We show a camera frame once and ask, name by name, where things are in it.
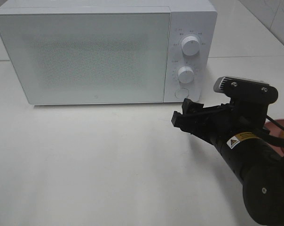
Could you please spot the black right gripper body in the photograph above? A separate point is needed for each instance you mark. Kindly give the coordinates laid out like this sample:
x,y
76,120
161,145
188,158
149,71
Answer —
x,y
223,121

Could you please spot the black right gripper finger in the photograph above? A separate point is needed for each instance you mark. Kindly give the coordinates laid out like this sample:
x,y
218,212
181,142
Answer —
x,y
182,122
190,107

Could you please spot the round white door button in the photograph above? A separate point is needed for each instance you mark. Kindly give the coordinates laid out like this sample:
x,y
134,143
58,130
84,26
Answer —
x,y
182,93

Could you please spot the pink round plate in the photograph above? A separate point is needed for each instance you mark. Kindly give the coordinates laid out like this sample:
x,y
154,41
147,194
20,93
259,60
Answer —
x,y
276,131

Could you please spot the white microwave door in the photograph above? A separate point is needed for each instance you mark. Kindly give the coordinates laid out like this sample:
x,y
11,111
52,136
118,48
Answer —
x,y
88,59

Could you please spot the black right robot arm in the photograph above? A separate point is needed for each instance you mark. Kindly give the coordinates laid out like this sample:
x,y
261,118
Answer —
x,y
259,169

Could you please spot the lower white timer knob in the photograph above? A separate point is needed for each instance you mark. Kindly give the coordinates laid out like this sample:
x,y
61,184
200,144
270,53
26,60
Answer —
x,y
185,75

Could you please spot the upper white power knob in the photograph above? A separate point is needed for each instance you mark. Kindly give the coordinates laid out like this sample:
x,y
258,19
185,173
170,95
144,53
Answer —
x,y
190,45

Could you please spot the white microwave oven body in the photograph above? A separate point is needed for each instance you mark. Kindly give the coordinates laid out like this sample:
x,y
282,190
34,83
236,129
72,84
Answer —
x,y
187,17

